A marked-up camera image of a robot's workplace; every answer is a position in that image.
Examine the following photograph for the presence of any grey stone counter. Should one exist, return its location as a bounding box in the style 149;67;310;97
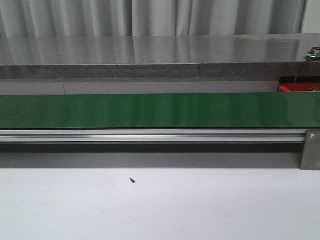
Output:
0;33;320;79

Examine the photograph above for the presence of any red plastic tray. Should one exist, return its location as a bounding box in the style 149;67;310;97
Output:
278;77;320;92

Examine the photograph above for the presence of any green conveyor belt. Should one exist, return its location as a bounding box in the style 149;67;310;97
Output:
0;92;320;129

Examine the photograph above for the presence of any small green circuit board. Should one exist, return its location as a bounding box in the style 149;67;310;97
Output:
305;50;320;61

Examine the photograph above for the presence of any grey curtain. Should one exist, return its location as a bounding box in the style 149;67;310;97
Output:
0;0;320;37

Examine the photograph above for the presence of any aluminium conveyor frame rail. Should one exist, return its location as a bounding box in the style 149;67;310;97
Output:
0;129;307;143

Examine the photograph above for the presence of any steel conveyor end bracket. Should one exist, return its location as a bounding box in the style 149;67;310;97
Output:
300;130;320;170

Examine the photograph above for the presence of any red black wire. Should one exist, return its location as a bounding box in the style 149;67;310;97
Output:
292;46;320;93

